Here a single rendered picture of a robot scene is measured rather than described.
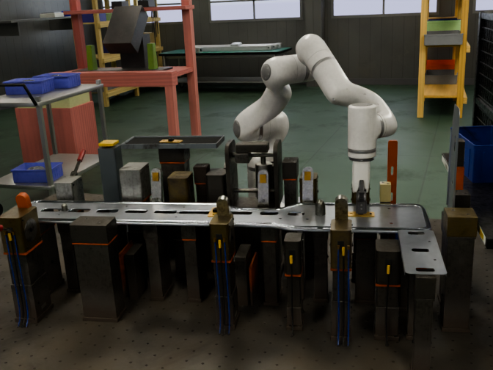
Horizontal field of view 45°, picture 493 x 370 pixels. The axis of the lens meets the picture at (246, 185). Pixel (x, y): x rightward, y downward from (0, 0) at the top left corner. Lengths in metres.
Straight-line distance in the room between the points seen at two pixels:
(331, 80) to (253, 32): 10.26
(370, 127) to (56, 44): 11.18
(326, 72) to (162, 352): 0.98
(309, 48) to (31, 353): 1.26
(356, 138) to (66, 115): 5.08
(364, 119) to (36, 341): 1.19
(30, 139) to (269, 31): 6.35
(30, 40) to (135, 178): 10.07
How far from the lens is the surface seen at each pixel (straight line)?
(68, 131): 6.64
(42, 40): 12.36
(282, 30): 11.94
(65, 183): 2.25
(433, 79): 9.49
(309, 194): 2.04
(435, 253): 1.65
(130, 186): 2.14
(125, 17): 7.16
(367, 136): 1.80
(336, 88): 1.87
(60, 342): 1.95
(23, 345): 1.98
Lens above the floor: 1.66
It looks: 17 degrees down
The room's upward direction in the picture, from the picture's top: 3 degrees counter-clockwise
